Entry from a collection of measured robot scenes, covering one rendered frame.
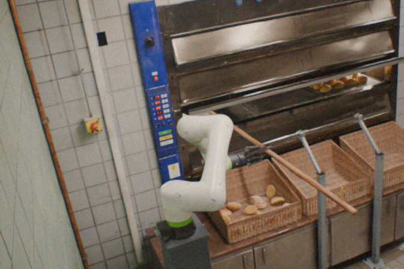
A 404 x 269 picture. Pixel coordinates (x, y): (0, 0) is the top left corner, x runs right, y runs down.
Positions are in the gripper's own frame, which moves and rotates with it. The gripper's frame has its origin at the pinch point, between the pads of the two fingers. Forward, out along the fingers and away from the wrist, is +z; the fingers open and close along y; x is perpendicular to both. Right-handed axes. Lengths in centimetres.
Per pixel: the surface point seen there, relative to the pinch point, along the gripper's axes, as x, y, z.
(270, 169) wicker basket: -43, 40, 25
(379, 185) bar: 9, 48, 82
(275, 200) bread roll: -24, 55, 17
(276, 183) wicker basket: -36, 49, 25
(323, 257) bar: 8, 91, 35
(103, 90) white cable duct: -52, -45, -84
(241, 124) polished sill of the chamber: -52, 2, 9
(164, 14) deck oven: -53, -85, -36
